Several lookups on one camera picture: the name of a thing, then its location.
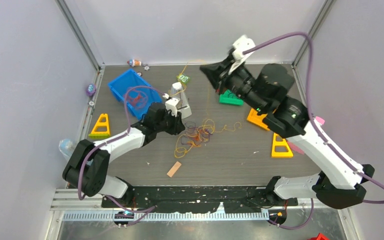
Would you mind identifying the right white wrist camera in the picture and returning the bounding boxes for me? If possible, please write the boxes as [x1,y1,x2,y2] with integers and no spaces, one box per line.
[228,34,256,75]

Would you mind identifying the orange plastic bin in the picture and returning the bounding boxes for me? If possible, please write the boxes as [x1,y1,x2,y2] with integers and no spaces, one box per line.
[246,108,270,131]

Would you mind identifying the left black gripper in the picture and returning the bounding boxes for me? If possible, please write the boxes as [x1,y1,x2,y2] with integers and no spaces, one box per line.
[155,108,185,136]

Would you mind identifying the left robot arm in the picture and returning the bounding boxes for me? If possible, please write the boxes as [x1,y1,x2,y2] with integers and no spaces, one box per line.
[62,98,186,207]

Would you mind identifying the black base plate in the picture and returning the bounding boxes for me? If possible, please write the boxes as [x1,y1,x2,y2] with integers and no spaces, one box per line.
[101,186,298,214]

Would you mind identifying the right yellow triangle block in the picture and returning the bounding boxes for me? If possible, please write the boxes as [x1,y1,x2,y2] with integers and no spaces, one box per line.
[270,133,294,158]

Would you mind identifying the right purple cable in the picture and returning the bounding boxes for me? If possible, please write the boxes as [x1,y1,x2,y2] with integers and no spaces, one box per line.
[243,31,384,231]

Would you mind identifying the green number tile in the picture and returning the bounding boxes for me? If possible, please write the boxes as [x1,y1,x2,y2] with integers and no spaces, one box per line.
[176,73,191,85]

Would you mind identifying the purple small toy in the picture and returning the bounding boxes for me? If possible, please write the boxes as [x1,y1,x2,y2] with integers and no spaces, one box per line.
[86,83,97,97]

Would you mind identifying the yellow thin cable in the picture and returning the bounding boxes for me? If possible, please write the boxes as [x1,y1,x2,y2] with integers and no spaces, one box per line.
[173,61,243,159]

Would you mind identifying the yellow triangle block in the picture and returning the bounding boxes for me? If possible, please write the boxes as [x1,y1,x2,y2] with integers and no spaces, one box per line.
[270,133,294,158]
[88,113,111,139]

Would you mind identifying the left yellow triangle block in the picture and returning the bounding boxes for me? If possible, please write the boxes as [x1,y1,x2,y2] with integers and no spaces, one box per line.
[88,113,111,139]

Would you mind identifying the blue transparent metronome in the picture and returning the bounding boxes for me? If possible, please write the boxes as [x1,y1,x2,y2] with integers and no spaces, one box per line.
[58,138,78,162]

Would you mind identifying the green plastic bin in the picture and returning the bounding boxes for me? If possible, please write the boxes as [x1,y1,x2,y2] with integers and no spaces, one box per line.
[219,90,244,106]

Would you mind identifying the small figurine toy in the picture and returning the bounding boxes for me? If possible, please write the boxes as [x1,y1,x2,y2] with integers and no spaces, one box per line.
[126,58,142,67]

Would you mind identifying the tan wooden stick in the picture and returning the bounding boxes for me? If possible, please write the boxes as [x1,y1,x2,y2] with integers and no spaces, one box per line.
[166,161,182,178]

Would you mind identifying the white metronome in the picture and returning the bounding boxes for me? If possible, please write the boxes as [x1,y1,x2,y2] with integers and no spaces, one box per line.
[169,82,192,119]

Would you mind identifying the pink metronome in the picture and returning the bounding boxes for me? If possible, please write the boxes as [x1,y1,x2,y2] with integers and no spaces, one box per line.
[286,116,325,155]

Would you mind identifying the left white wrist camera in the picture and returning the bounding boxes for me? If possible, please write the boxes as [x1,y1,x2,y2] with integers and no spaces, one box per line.
[164,96,180,117]

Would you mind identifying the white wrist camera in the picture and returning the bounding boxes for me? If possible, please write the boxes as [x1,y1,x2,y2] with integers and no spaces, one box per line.
[164,96,180,117]
[228,34,256,75]

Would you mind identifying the red object at corner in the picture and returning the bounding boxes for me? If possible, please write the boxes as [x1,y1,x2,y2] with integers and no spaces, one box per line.
[308,233,330,240]

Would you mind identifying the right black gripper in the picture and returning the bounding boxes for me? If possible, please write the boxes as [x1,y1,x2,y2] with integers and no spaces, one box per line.
[200,54,267,113]

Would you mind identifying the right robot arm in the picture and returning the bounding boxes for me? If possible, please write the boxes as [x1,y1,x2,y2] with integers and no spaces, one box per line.
[199,59,375,210]

